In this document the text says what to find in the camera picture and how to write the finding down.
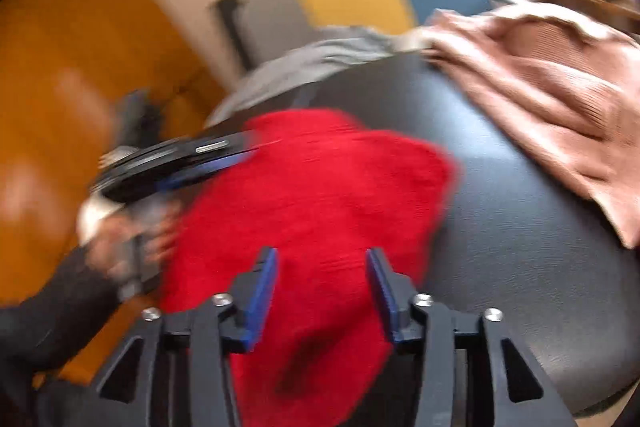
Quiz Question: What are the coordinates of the person's left forearm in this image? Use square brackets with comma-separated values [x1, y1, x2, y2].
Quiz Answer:
[0, 252, 126, 388]

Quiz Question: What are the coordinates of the grey panel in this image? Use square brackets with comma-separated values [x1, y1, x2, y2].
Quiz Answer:
[235, 0, 311, 72]

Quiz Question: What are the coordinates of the red knit sweater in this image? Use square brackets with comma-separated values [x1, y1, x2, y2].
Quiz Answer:
[160, 107, 461, 427]

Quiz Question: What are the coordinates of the pink knit sweater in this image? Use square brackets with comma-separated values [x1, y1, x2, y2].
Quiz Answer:
[400, 2, 640, 250]

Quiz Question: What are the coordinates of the orange wooden door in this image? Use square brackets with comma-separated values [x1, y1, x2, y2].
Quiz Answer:
[0, 0, 226, 388]

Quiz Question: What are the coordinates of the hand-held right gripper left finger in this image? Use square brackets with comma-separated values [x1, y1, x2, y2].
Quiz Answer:
[65, 247, 278, 427]

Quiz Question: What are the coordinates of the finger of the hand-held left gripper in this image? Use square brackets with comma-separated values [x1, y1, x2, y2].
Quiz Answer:
[150, 132, 258, 188]

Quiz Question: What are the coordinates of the person's left hand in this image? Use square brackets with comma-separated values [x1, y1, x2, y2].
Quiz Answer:
[82, 202, 181, 283]

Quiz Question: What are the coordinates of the grey cloth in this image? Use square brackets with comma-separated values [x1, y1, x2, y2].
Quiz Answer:
[205, 24, 421, 128]

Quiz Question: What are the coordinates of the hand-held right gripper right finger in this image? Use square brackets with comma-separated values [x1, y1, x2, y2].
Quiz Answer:
[366, 248, 576, 427]

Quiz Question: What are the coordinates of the black leather table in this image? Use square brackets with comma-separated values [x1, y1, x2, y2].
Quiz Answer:
[290, 52, 640, 418]

